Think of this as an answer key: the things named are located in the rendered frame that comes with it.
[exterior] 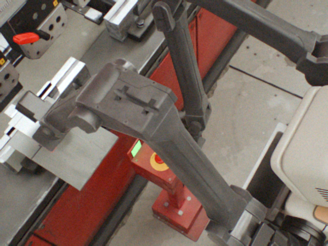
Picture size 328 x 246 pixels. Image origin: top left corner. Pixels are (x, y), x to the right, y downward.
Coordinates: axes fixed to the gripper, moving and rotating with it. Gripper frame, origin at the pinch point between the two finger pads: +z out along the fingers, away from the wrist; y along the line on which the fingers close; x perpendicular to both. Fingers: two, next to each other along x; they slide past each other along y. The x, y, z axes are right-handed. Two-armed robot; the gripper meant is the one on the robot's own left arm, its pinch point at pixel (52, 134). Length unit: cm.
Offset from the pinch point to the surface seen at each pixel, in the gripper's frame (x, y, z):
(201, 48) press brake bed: 25, -76, 42
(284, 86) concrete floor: 79, -108, 74
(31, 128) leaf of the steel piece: -5.8, 1.4, 4.1
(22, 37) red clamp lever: -17.5, -10.1, -24.5
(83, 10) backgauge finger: -17.3, -40.1, 10.0
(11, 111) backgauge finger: -13.4, 0.4, 7.7
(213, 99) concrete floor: 53, -82, 87
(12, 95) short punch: -14.3, -1.5, -4.2
